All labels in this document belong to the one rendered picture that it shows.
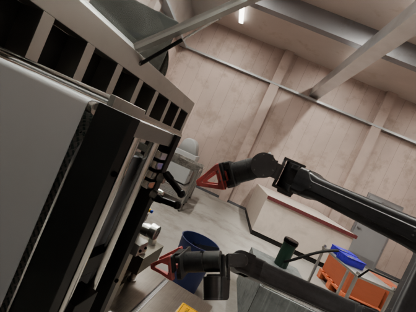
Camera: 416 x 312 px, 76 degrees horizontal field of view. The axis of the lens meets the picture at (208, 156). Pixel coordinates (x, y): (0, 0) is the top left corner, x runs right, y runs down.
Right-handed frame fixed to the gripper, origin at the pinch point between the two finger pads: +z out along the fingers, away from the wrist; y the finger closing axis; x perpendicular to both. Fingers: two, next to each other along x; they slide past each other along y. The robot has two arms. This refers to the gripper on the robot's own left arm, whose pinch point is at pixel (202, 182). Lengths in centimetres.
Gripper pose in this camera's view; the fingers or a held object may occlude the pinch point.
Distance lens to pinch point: 72.4
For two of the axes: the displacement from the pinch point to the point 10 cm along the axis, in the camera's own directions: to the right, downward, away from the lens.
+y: 2.5, 0.6, 9.7
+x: -2.5, -9.6, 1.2
